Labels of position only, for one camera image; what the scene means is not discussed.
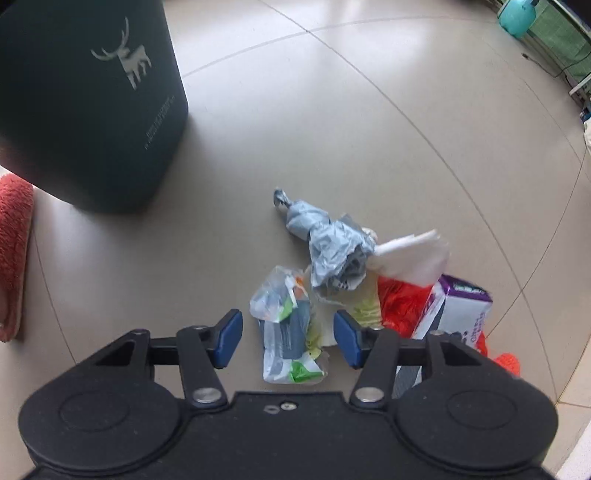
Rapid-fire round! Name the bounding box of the teal plastic jug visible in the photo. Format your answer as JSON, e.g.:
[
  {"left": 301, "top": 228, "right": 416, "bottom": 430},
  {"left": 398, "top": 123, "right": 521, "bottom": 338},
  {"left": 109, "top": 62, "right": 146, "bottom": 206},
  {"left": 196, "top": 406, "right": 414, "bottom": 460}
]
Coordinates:
[{"left": 497, "top": 0, "right": 540, "bottom": 40}]

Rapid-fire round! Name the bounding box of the clear green print plastic wrapper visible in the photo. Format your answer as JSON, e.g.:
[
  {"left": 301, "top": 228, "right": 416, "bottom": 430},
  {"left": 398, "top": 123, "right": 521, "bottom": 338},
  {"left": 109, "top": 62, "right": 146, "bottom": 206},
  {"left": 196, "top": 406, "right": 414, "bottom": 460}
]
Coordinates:
[{"left": 249, "top": 265, "right": 330, "bottom": 385}]

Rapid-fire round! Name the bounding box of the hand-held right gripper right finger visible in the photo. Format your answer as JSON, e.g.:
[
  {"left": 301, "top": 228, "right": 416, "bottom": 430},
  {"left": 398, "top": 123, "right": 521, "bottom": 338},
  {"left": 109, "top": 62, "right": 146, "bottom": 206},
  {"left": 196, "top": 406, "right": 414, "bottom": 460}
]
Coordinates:
[{"left": 332, "top": 308, "right": 503, "bottom": 411}]

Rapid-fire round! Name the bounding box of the red fluffy mat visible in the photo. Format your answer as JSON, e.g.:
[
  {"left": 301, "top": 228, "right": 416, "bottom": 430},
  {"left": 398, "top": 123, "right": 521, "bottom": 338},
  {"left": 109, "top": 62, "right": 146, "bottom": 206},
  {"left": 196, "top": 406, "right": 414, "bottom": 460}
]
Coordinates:
[{"left": 0, "top": 174, "right": 36, "bottom": 343}]

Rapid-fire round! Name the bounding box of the white tissue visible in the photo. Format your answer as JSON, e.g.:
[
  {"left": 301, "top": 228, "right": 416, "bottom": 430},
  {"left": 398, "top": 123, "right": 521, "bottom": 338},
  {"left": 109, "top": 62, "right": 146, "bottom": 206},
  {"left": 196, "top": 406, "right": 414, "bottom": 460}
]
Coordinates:
[{"left": 373, "top": 229, "right": 451, "bottom": 285}]

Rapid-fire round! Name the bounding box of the red plastic bag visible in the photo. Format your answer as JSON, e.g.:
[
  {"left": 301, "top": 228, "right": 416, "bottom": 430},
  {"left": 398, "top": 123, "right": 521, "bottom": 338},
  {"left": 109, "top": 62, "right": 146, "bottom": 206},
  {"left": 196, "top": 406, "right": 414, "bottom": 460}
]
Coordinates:
[{"left": 376, "top": 273, "right": 521, "bottom": 378}]

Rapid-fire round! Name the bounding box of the white purple packet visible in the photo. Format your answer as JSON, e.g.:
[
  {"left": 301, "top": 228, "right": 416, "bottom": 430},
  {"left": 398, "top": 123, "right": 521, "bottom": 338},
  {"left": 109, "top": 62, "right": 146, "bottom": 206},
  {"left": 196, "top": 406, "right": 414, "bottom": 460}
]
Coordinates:
[{"left": 410, "top": 274, "right": 494, "bottom": 354}]

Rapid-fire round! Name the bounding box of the crumpled grey plastic bag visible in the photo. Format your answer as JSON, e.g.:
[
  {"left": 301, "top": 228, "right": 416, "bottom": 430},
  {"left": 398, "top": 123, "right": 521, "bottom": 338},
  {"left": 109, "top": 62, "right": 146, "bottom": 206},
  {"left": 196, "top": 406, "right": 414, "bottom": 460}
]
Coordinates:
[{"left": 273, "top": 187, "right": 380, "bottom": 297}]

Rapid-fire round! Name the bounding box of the white yellow-green print wrapper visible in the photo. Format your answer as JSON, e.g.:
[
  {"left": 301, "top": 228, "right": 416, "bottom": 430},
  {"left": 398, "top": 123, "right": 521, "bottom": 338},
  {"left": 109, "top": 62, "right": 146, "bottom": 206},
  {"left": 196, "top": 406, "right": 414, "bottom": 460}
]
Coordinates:
[{"left": 316, "top": 277, "right": 385, "bottom": 348}]

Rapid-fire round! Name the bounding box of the dark green deer print bin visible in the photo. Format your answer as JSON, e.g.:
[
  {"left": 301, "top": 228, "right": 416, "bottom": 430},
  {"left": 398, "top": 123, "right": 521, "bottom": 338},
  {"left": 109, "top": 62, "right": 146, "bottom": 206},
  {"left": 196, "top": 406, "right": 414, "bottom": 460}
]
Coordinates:
[{"left": 0, "top": 0, "right": 190, "bottom": 214}]

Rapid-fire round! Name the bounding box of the black cable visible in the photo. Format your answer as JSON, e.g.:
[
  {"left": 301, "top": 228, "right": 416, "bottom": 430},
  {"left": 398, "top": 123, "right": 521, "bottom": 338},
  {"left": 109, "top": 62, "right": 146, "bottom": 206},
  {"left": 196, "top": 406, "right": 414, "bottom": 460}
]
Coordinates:
[{"left": 522, "top": 53, "right": 574, "bottom": 83}]

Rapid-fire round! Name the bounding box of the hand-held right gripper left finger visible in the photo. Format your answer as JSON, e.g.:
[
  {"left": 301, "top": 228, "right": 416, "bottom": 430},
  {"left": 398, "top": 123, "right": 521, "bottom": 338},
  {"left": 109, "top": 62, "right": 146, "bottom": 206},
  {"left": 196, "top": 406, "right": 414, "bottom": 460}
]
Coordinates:
[{"left": 76, "top": 308, "right": 244, "bottom": 410}]

